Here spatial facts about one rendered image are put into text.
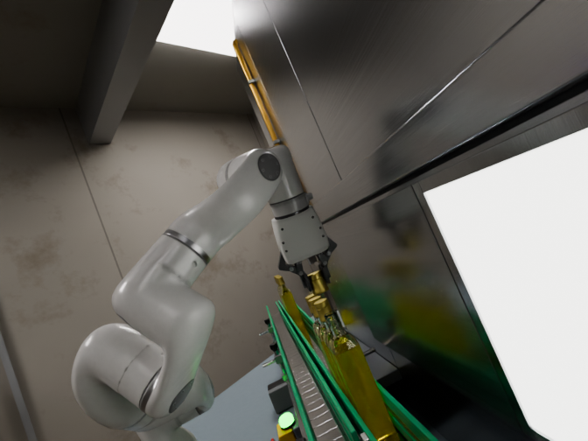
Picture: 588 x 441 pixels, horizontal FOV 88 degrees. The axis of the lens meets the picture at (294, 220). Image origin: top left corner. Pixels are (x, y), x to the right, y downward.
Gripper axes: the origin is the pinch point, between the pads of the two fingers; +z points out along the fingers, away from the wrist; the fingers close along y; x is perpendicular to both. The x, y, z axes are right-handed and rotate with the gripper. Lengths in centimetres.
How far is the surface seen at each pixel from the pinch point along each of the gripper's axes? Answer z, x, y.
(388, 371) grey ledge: 38.1, -10.4, -12.2
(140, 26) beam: -141, -172, 25
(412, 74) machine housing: -29.6, 26.7, -15.1
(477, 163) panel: -18.7, 36.3, -12.4
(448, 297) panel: 0.0, 26.1, -12.2
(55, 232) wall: -37, -241, 163
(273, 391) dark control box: 52, -43, 22
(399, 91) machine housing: -28.6, 23.4, -15.1
